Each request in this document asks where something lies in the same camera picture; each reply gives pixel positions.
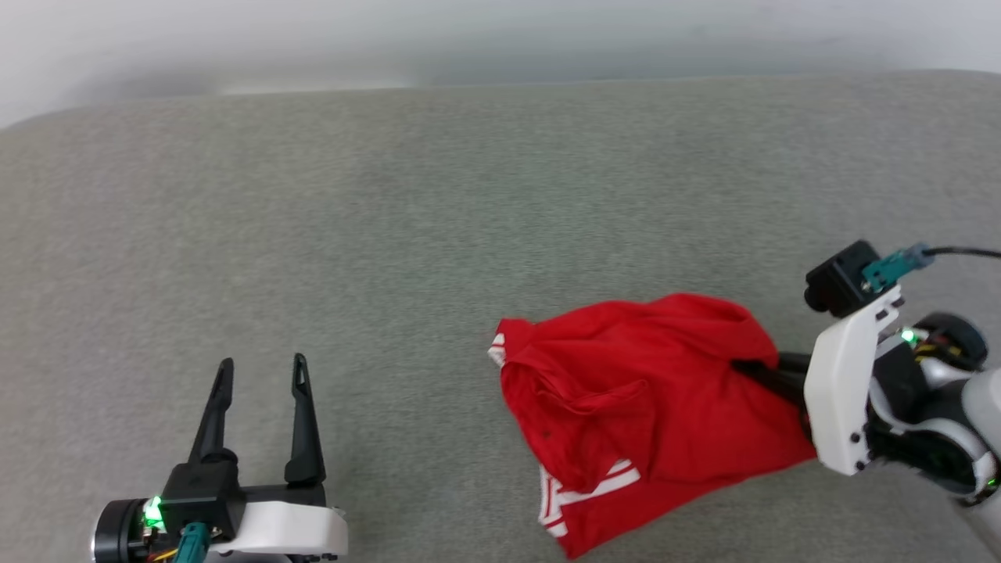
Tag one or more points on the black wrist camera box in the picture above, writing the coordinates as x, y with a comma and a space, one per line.
203, 493
841, 277

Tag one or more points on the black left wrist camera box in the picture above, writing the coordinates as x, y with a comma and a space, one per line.
203, 493

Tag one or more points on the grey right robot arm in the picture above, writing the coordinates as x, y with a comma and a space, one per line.
985, 414

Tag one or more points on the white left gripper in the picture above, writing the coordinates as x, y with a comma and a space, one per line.
289, 528

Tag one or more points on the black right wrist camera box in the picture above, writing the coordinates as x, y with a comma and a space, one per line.
841, 277

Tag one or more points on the red and white t-shirt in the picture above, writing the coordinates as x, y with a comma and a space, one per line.
641, 399

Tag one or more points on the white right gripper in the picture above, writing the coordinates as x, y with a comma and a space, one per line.
841, 391

